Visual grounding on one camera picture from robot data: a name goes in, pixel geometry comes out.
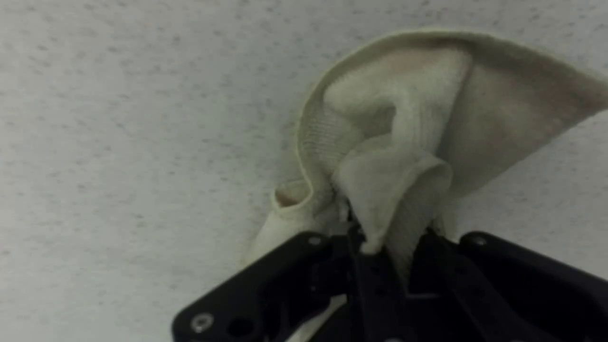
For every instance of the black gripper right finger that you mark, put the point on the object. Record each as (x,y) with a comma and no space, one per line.
(505,297)

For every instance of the beige cloth towel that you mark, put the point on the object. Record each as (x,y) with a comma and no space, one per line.
(410,115)

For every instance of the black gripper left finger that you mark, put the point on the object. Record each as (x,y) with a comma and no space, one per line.
(266,297)

